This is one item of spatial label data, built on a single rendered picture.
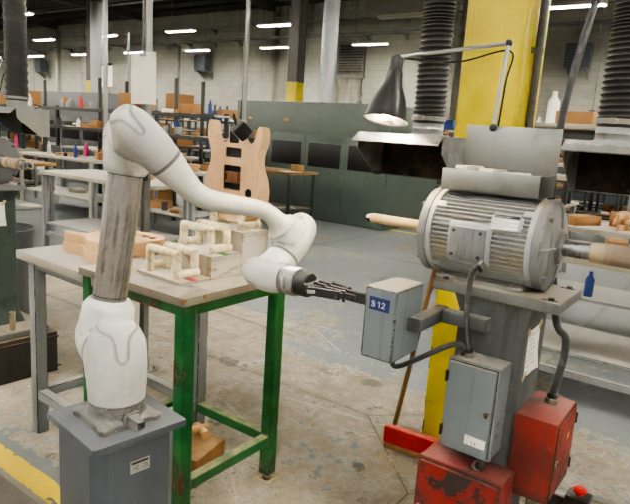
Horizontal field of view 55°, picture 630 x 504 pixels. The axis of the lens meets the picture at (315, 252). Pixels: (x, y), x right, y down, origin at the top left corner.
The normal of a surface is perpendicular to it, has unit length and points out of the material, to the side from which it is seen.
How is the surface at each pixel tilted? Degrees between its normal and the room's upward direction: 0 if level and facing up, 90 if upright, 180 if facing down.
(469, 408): 90
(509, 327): 90
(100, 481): 90
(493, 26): 90
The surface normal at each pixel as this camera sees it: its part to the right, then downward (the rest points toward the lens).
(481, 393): -0.59, 0.12
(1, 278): 0.77, 0.17
